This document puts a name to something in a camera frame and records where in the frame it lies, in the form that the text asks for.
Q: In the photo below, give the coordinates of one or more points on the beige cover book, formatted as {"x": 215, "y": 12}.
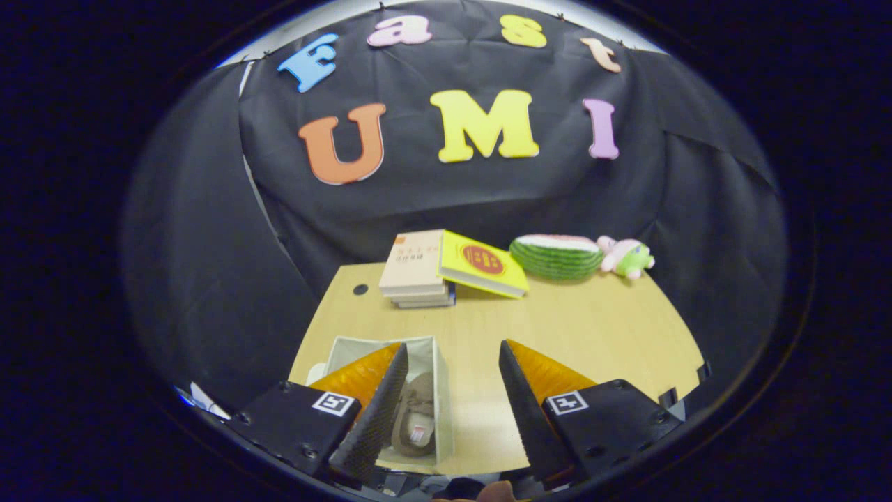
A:
{"x": 411, "y": 261}

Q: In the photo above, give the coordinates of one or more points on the white paper sheet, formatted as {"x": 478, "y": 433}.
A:
{"x": 209, "y": 404}

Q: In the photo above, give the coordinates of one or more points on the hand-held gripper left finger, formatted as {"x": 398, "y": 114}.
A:
{"x": 376, "y": 418}

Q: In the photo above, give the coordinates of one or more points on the pale book blue cover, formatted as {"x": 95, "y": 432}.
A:
{"x": 425, "y": 305}

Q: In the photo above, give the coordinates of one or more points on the yellow book red label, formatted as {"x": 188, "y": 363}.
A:
{"x": 481, "y": 261}

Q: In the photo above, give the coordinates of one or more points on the brown felt shoe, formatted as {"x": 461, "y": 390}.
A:
{"x": 418, "y": 401}

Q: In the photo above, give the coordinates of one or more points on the cream fabric storage box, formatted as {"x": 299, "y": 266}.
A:
{"x": 444, "y": 404}

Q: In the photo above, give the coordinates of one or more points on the pink green plush toy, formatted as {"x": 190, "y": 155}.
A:
{"x": 627, "y": 258}

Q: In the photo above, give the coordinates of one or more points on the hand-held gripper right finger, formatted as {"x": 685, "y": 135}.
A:
{"x": 529, "y": 418}

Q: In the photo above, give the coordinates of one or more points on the green striped watermelon toy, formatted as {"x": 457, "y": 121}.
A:
{"x": 554, "y": 263}

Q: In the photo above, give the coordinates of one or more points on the thin pale book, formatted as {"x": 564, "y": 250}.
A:
{"x": 418, "y": 295}

